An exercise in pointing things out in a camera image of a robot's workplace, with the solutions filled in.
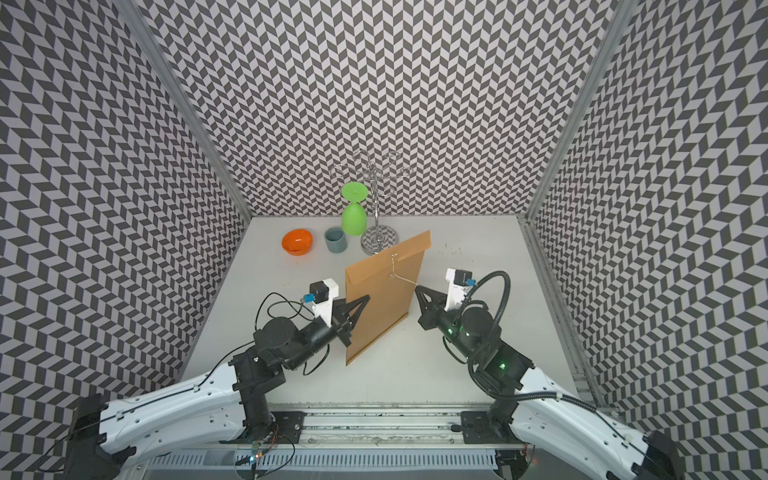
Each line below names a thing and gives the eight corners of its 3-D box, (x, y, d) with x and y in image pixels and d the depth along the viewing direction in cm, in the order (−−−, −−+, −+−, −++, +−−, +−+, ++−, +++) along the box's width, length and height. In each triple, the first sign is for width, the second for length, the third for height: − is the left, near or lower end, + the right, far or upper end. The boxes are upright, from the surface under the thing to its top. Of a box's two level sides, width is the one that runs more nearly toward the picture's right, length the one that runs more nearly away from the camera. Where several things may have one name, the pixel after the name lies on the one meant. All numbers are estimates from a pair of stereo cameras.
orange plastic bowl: (283, 257, 108) (278, 247, 103) (288, 240, 113) (283, 229, 108) (310, 257, 108) (306, 247, 103) (314, 240, 113) (310, 229, 108)
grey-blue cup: (326, 253, 109) (322, 242, 104) (329, 237, 114) (326, 226, 109) (346, 253, 109) (343, 242, 104) (348, 237, 114) (346, 226, 109)
